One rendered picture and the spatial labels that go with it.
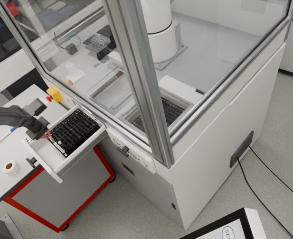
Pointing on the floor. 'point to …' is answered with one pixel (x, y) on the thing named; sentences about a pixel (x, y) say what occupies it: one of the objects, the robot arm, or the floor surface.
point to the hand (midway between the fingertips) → (49, 136)
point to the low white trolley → (81, 175)
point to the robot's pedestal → (2, 228)
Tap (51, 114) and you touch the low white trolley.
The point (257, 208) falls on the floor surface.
